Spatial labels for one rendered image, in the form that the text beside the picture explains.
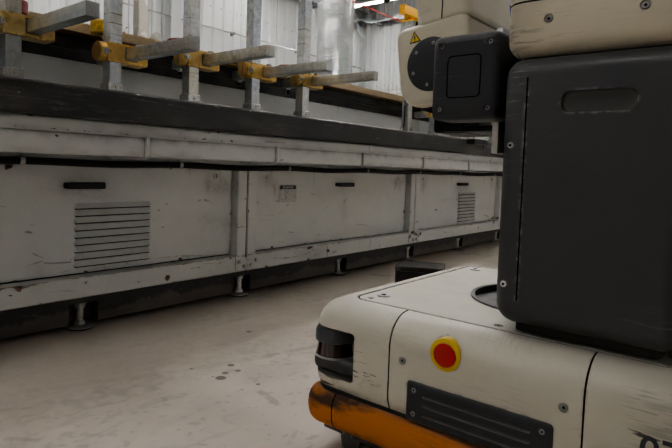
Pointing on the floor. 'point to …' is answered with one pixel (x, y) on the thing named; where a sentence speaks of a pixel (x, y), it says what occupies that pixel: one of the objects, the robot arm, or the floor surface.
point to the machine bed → (208, 209)
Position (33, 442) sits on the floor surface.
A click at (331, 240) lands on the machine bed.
